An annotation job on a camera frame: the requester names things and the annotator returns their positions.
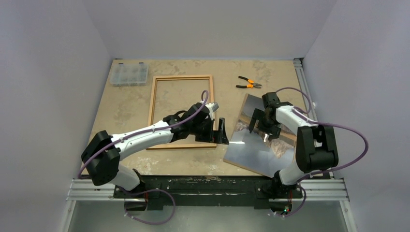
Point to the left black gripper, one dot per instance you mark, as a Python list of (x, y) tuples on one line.
[(218, 137)]

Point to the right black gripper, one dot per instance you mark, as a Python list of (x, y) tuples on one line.
[(264, 121)]

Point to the landscape photo print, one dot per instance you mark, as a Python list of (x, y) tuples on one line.
[(253, 150)]

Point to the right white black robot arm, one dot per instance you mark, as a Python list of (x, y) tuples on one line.
[(316, 148)]

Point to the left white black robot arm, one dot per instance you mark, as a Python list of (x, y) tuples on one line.
[(103, 154)]

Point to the orange black pliers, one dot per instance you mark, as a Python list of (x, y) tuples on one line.
[(251, 83)]

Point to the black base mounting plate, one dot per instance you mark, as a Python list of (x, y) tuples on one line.
[(259, 192)]

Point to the clear plastic organizer box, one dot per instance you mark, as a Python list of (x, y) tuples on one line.
[(124, 74)]

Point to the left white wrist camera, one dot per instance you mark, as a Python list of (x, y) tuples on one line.
[(212, 107)]

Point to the aluminium rail frame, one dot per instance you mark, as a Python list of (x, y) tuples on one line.
[(315, 153)]

